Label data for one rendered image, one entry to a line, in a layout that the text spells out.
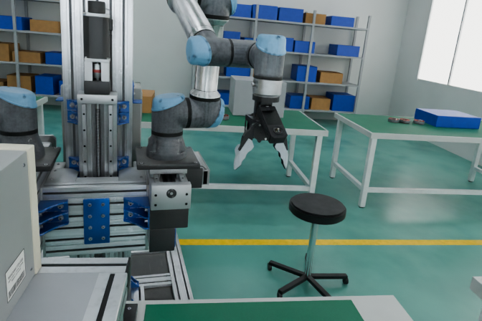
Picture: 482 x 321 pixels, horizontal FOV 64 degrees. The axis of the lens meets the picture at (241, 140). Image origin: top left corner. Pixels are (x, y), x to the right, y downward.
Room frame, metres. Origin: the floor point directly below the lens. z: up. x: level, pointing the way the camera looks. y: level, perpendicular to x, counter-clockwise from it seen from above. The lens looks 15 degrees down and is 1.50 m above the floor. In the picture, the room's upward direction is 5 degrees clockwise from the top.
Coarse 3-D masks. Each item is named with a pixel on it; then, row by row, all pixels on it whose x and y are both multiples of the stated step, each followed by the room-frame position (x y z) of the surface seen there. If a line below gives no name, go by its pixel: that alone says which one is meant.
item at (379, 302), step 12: (144, 300) 0.94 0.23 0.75; (156, 300) 0.95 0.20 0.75; (168, 300) 0.95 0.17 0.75; (180, 300) 0.95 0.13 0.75; (192, 300) 0.96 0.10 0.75; (204, 300) 0.96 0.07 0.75; (216, 300) 0.97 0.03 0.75; (228, 300) 0.97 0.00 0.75; (240, 300) 0.98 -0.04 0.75; (252, 300) 0.98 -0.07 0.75; (264, 300) 0.99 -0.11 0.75; (276, 300) 0.99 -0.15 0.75; (288, 300) 1.00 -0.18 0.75; (300, 300) 1.00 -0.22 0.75; (360, 300) 1.02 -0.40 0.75; (372, 300) 1.03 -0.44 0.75; (384, 300) 1.03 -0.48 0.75; (396, 300) 1.04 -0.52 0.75; (144, 312) 0.89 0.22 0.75; (360, 312) 0.97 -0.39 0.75; (372, 312) 0.97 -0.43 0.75; (384, 312) 0.98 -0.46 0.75; (396, 312) 0.98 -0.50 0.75
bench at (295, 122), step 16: (288, 112) 4.02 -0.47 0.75; (192, 128) 3.13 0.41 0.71; (208, 128) 3.15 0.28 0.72; (224, 128) 3.18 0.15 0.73; (240, 128) 3.20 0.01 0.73; (288, 128) 3.29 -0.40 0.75; (304, 128) 3.33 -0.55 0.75; (320, 128) 3.39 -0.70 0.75; (320, 144) 3.35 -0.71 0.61; (288, 160) 4.12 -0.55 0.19; (288, 176) 4.12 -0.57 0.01; (304, 176) 3.62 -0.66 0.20
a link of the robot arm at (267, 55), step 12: (264, 36) 0.98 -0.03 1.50; (276, 36) 0.98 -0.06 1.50; (252, 48) 1.03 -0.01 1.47; (264, 48) 0.98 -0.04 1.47; (276, 48) 0.97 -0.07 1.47; (252, 60) 1.02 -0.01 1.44; (264, 60) 0.97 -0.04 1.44; (276, 60) 0.97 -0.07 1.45; (264, 72) 0.97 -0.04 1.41; (276, 72) 0.98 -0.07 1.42
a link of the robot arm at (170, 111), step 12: (156, 96) 1.40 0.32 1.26; (168, 96) 1.39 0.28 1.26; (180, 96) 1.39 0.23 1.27; (156, 108) 1.35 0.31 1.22; (168, 108) 1.35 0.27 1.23; (180, 108) 1.37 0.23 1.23; (156, 120) 1.35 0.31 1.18; (168, 120) 1.35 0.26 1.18; (180, 120) 1.37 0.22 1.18; (156, 132) 1.35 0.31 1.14; (168, 132) 1.35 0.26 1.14; (180, 132) 1.38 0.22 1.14
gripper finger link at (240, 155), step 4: (248, 140) 0.97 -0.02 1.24; (248, 144) 0.97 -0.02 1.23; (252, 144) 0.97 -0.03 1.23; (236, 148) 1.01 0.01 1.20; (244, 148) 0.97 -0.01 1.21; (248, 148) 0.97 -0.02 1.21; (236, 152) 1.00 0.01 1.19; (240, 152) 0.97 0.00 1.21; (244, 152) 0.97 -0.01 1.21; (236, 156) 0.97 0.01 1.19; (240, 156) 0.97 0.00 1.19; (244, 156) 0.97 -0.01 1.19; (236, 160) 0.97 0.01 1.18; (240, 160) 0.97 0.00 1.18; (236, 164) 0.97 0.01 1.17; (240, 164) 0.97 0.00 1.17; (236, 168) 0.97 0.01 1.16
